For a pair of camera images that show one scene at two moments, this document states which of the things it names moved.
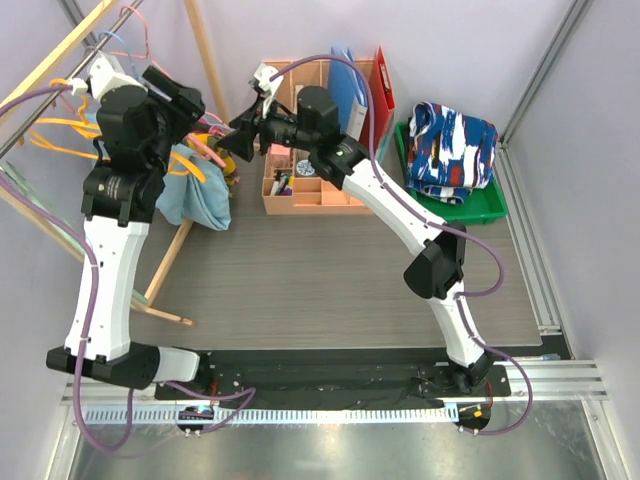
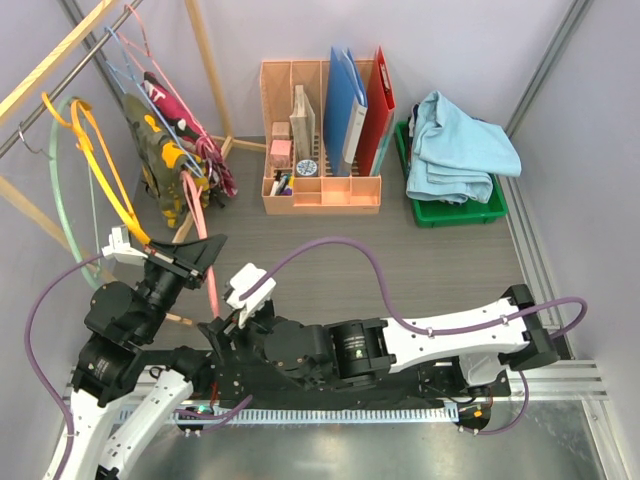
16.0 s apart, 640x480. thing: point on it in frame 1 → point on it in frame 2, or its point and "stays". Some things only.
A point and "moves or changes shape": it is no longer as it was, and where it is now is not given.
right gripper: (240, 141) → (222, 335)
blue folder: (347, 90) stays
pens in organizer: (283, 184) stays
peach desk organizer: (291, 185) stays
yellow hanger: (175, 162) moves or changes shape
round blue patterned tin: (305, 168) stays
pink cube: (280, 156) stays
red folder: (381, 105) stays
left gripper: (185, 106) → (190, 260)
